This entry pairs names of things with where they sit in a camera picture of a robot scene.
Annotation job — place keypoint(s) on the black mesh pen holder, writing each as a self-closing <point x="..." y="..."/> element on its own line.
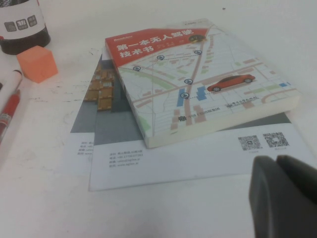
<point x="22" y="24"/>

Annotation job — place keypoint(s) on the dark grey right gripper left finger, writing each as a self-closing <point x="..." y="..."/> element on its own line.
<point x="267" y="198"/>

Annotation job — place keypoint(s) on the grey white printed brochure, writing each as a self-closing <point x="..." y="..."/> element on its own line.
<point x="81" y="124"/>
<point x="173" y="168"/>

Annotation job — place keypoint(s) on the orange cube eraser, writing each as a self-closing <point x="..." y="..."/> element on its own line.
<point x="37" y="64"/>

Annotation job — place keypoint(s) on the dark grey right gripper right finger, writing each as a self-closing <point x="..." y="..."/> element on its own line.
<point x="304" y="191"/>

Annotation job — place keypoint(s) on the red ballpoint pen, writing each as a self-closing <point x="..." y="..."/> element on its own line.
<point x="10" y="109"/>

